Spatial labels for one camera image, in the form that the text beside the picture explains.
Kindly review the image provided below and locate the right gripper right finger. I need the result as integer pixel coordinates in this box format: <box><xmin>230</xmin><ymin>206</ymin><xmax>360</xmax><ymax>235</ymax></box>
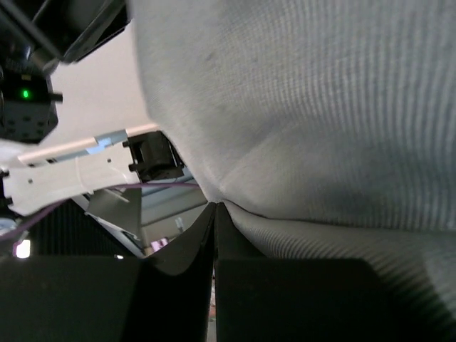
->
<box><xmin>214</xmin><ymin>204</ymin><xmax>392</xmax><ymax>341</ymax></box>

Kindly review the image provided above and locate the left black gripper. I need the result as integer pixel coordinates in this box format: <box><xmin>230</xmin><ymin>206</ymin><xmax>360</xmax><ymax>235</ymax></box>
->
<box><xmin>1</xmin><ymin>1</ymin><xmax>128</xmax><ymax>145</ymax></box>

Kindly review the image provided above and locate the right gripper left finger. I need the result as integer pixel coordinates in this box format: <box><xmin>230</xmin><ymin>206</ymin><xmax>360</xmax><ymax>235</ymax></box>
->
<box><xmin>124</xmin><ymin>203</ymin><xmax>216</xmax><ymax>341</ymax></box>

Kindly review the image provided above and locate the grey pleated skirt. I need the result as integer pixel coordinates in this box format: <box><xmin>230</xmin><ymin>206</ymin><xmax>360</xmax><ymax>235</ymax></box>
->
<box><xmin>130</xmin><ymin>1</ymin><xmax>455</xmax><ymax>325</ymax></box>

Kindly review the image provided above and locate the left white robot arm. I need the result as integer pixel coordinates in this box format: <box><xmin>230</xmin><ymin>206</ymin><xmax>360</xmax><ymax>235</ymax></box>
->
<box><xmin>1</xmin><ymin>1</ymin><xmax>185</xmax><ymax>217</ymax></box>

